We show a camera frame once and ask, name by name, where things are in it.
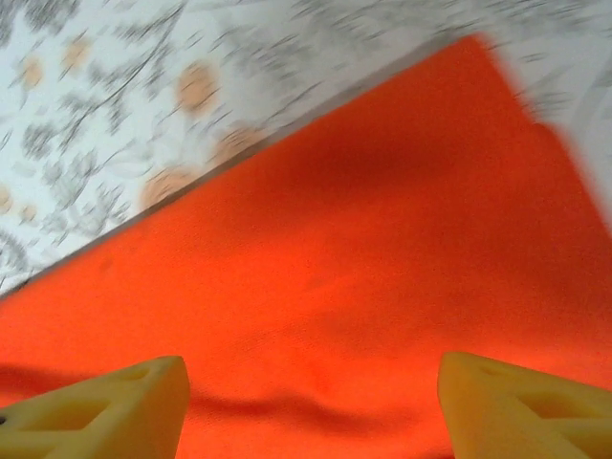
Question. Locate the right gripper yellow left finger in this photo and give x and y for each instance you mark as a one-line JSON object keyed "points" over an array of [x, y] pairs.
{"points": [[95, 416]]}

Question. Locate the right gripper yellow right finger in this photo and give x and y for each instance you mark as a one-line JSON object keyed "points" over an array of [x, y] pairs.
{"points": [[521, 416]]}

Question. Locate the bright orange t-shirt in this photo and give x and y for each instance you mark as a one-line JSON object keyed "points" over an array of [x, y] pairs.
{"points": [[334, 263]]}

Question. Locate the floral patterned table cover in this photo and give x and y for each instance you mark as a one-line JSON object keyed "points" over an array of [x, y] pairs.
{"points": [[119, 119]]}

